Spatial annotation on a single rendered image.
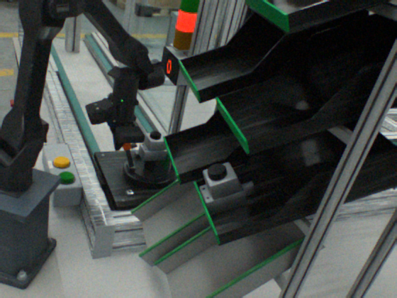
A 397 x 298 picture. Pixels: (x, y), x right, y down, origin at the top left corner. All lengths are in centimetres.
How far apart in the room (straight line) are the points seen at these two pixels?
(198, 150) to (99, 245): 35
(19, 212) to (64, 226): 28
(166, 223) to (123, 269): 18
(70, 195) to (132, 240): 20
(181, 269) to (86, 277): 25
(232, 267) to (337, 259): 54
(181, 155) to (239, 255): 21
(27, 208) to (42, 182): 9
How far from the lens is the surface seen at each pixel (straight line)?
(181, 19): 118
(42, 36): 78
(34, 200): 88
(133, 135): 95
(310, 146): 77
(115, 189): 107
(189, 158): 80
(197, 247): 83
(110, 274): 102
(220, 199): 67
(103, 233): 100
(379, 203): 150
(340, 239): 135
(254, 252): 78
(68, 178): 109
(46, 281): 100
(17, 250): 94
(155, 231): 91
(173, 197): 93
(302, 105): 64
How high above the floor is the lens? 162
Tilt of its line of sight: 30 degrees down
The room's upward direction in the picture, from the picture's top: 12 degrees clockwise
